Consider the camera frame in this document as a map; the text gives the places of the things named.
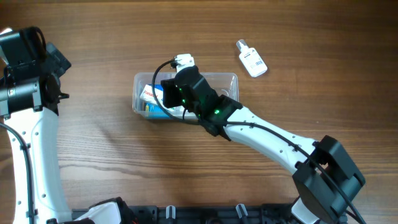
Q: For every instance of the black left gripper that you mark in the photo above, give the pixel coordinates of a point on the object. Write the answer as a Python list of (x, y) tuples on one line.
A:
[(56, 60)]

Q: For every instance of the clear plastic container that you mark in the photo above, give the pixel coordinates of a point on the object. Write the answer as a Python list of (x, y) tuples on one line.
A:
[(222, 83)]

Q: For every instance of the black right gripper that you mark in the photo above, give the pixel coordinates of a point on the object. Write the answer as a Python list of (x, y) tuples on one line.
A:
[(171, 86)]

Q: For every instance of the white red toothpaste box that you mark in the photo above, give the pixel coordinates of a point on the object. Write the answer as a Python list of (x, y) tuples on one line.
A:
[(148, 96)]

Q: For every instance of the blue printed carton box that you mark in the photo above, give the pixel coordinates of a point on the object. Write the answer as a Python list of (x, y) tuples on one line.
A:
[(154, 111)]

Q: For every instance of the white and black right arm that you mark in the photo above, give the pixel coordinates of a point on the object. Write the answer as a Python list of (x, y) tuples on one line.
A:
[(326, 177)]

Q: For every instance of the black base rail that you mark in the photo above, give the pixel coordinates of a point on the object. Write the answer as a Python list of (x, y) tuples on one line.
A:
[(277, 213)]

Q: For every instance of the white spray bottle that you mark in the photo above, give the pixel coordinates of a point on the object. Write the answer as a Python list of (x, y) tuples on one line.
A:
[(251, 60)]

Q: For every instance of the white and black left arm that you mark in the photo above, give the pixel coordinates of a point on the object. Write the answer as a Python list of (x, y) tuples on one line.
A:
[(39, 193)]

